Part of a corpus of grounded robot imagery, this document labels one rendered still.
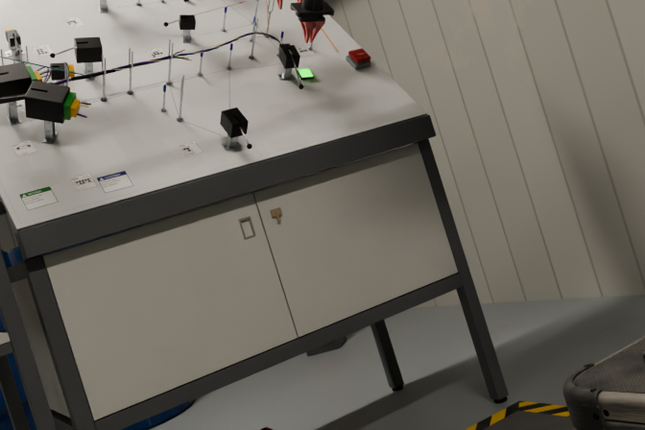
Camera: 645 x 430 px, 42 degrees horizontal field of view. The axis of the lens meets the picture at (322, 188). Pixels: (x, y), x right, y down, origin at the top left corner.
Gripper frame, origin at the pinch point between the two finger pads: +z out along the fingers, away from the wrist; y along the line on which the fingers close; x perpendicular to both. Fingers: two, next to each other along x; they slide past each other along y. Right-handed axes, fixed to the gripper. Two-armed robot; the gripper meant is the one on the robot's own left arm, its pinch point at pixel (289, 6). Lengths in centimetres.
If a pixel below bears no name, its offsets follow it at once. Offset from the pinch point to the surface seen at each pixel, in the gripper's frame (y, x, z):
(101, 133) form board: 56, 11, 28
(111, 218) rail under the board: 59, 36, 41
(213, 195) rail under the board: 33, 32, 41
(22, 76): 73, 10, 12
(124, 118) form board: 49, 6, 26
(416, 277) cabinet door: -24, 36, 72
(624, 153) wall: -136, -7, 62
